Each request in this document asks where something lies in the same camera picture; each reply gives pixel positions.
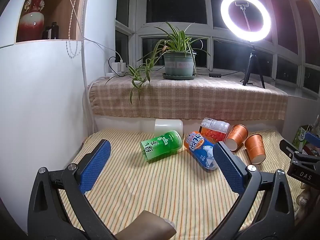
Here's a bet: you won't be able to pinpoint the green printed box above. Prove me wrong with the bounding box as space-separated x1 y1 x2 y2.
292 125 313 148

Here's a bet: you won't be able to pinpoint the dark bottle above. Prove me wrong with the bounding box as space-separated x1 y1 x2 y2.
42 22 59 40

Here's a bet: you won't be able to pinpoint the grey-green flower pot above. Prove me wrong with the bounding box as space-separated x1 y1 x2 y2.
163 51 196 77

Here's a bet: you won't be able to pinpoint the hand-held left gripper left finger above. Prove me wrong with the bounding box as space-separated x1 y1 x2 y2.
27 139 118 240

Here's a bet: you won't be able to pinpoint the brown cup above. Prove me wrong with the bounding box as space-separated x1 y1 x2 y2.
114 210 177 240

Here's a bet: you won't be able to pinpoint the spider plant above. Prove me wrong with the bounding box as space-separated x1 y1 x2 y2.
105 22 220 104

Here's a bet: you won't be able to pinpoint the red and white vase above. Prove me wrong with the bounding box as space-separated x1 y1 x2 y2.
19 0 50 42

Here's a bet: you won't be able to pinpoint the white plug chargers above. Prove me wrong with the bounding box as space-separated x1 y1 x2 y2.
110 59 127 74

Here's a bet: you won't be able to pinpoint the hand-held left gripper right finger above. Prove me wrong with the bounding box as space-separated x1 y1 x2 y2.
199 141 295 240

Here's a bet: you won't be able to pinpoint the phone clamp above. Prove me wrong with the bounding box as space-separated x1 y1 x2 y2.
234 1 251 30

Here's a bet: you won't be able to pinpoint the ring light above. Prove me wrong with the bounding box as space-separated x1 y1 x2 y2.
220 0 272 43

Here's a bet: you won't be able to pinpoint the copper coloured cup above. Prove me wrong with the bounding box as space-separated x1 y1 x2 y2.
244 133 266 165
224 124 249 152

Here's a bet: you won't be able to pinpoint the green tea bottle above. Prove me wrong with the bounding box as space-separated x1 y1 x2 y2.
140 130 183 164

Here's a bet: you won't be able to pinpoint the person's right hand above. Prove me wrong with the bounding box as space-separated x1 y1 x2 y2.
295 183 311 217

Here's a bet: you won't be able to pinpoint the striped yellow blanket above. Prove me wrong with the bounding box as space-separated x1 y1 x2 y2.
59 129 300 240

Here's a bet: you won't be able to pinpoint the white cable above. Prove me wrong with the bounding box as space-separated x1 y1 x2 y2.
59 0 121 62

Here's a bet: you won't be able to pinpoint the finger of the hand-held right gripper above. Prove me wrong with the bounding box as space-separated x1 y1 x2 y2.
304 131 320 147
279 139 303 159

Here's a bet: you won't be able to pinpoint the white window frame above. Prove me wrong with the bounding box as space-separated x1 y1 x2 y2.
115 0 320 95

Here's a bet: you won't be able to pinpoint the green pot saucer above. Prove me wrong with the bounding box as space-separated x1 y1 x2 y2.
162 72 197 81

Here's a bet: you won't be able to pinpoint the blue Arctic Ocean can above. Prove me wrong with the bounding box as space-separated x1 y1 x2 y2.
184 131 220 172

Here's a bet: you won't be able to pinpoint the black tripod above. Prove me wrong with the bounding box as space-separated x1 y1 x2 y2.
241 44 266 89

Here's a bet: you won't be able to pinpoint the white bead cord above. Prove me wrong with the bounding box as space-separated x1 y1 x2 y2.
65 0 84 58

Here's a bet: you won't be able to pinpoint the white power strip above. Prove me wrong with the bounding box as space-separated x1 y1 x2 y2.
105 71 128 78

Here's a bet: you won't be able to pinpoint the checked beige cloth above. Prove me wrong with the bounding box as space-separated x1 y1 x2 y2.
90 76 289 120

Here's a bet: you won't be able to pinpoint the translucent white cup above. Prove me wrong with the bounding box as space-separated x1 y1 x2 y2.
154 119 184 141

